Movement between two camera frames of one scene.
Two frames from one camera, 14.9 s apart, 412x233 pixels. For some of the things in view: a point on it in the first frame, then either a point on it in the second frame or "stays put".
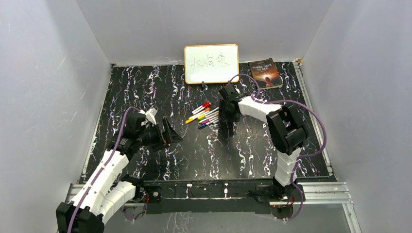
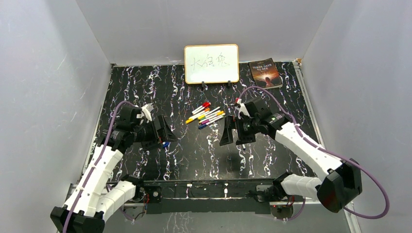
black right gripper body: [225, 112] to [246, 127]
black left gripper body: [152, 136] stays put
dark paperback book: [265, 73] stays put
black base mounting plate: [217, 197] stays put
